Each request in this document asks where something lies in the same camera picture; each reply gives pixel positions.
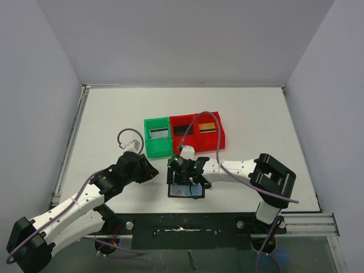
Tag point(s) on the silver credit card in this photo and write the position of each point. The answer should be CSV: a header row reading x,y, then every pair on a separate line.
x,y
159,133

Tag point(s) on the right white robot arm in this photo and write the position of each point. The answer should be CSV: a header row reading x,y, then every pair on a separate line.
x,y
274,182

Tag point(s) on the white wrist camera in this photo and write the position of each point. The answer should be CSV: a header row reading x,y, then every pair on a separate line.
x,y
187,152
132,146

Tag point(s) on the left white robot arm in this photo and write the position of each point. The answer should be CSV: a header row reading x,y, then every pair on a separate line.
x,y
34,242

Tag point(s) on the red plastic bin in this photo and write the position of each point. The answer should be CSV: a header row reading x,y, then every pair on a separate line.
x,y
190,140
209,141

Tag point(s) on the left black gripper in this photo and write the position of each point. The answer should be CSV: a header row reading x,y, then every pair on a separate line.
x,y
145,168

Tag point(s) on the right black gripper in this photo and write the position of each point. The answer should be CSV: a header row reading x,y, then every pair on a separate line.
x,y
186,174

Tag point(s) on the black VIP credit card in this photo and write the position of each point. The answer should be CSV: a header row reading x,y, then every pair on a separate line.
x,y
180,130

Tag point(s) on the middle red plastic bin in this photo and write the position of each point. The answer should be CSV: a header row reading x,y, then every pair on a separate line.
x,y
190,140

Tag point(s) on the green plastic bin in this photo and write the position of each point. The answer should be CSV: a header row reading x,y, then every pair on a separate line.
x,y
158,148

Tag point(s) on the right red plastic bin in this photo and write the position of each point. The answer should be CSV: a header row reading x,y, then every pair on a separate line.
x,y
209,141

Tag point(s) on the gold credit card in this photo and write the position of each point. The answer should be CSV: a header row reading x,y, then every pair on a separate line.
x,y
207,127

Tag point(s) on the aluminium frame rail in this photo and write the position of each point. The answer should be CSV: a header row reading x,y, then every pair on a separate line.
x,y
311,225

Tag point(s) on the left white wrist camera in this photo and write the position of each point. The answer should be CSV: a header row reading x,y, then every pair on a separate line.
x,y
132,146

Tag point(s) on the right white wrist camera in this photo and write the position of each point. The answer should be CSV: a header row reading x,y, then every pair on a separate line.
x,y
187,152

